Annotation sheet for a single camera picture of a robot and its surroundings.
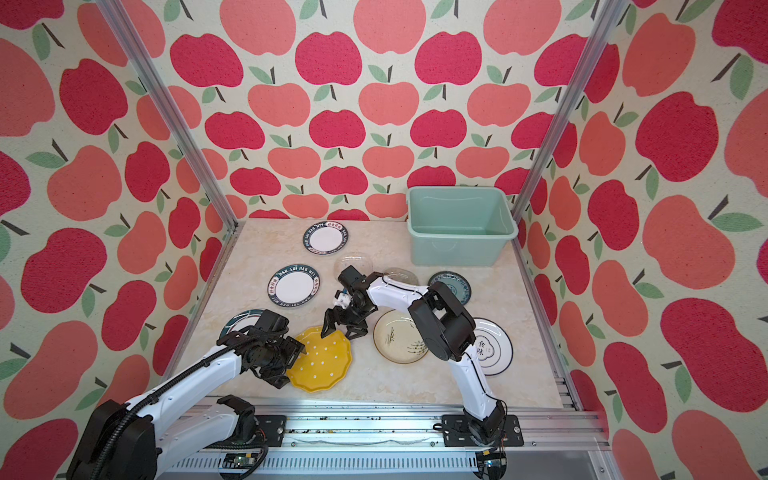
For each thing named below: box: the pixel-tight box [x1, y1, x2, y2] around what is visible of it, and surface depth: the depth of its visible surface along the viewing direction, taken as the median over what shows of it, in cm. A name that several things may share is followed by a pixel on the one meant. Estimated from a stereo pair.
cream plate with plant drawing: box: [373, 309, 429, 364], surface depth 90 cm
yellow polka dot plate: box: [286, 326, 353, 393], surface depth 86 cm
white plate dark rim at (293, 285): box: [267, 264, 321, 308], surface depth 106 cm
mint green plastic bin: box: [406, 186, 519, 267], surface depth 113 cm
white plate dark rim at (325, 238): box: [302, 221, 349, 255], surface depth 119 cm
